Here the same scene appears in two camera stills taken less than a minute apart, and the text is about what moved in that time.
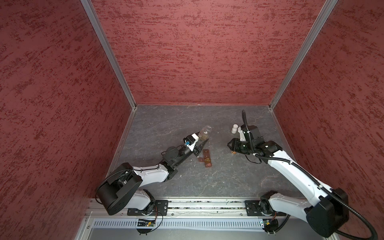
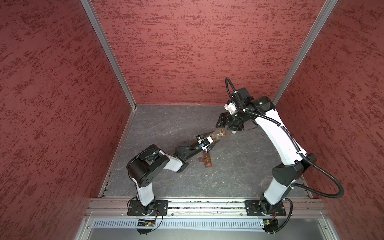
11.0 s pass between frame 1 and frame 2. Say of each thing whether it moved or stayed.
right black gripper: moved
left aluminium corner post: stayed
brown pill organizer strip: stayed
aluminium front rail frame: stayed
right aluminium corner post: stayed
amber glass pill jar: moved
